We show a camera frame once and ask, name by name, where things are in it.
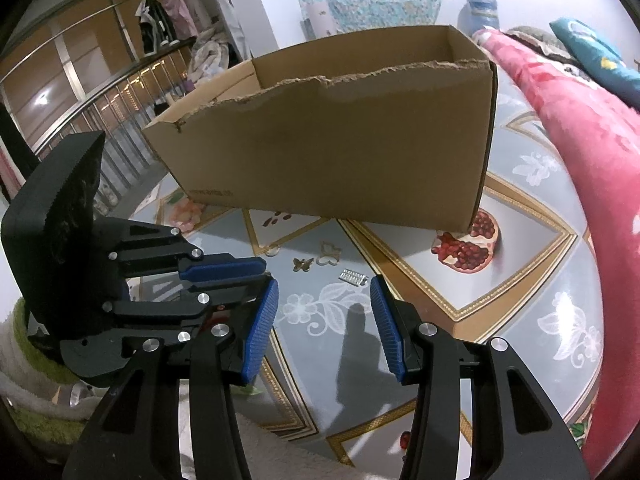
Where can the gold outline butterfly pendant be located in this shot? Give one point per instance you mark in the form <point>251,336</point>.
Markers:
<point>329,255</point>

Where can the brown cardboard box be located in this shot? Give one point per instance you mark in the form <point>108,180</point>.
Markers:
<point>387,125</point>

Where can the silver rectangular hair clip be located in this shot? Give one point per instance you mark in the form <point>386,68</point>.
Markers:
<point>354,278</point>

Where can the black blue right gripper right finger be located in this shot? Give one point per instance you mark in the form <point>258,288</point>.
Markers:
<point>517,431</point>

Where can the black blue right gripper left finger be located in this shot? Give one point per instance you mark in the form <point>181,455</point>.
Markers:
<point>214,338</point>

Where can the blue water jug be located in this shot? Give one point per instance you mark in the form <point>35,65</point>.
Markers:
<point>481,14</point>

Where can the grey brown pillow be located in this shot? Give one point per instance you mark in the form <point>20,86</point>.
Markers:
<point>543,43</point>

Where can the pile of clothes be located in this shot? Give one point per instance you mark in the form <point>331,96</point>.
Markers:
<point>210,56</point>

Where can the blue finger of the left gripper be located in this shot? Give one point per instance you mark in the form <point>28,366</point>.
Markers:
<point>220,267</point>

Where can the teal floral pillow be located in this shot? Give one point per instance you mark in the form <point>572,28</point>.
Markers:
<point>599,58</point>

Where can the metal stair railing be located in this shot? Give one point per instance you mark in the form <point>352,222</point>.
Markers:
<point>121,108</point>

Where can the wooden wardrobe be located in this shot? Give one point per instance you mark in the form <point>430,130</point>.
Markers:
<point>65,58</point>

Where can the pink floral blanket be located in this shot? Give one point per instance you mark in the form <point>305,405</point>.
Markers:
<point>597,136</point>

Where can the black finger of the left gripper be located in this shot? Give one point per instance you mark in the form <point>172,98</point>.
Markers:
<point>242,304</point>

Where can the hanging clothes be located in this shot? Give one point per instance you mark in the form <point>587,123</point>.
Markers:
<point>164,23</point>

